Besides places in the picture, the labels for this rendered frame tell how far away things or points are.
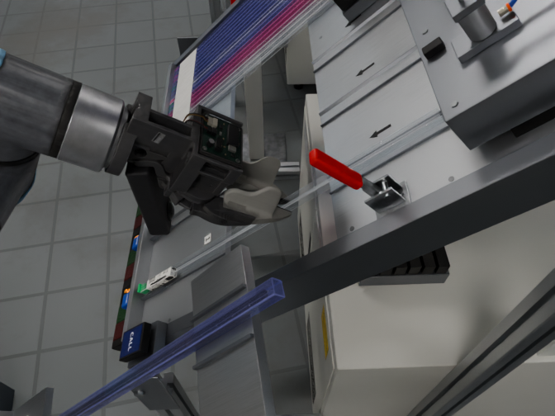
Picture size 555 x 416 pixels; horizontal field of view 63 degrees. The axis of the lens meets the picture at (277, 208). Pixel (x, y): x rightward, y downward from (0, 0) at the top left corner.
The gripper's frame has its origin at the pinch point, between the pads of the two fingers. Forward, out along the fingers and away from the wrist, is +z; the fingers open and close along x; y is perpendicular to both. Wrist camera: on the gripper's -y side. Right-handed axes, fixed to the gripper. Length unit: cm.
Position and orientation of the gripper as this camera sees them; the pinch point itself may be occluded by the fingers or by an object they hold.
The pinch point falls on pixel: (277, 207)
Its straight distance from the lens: 54.8
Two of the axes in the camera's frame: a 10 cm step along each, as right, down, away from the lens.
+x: -0.4, -8.0, 6.0
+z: 8.5, 2.9, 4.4
